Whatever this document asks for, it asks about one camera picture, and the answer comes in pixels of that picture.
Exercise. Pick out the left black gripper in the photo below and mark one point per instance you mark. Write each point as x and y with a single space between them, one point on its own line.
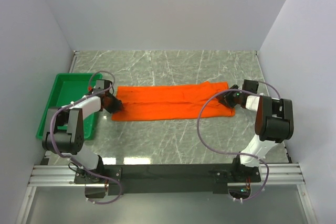
117 104

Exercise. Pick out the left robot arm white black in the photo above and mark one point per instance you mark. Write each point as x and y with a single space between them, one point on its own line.
64 130

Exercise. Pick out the aluminium frame rail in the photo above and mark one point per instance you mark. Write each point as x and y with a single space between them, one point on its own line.
63 176

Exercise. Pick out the orange t-shirt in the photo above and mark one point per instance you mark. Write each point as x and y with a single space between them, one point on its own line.
152 103

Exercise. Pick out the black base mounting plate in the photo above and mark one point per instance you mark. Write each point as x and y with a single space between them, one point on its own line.
180 178

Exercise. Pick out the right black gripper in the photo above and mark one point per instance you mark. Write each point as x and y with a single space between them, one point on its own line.
228 101

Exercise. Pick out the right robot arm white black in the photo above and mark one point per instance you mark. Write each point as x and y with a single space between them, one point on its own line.
273 125

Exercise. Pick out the green plastic tray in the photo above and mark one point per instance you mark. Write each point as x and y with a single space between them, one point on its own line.
69 87

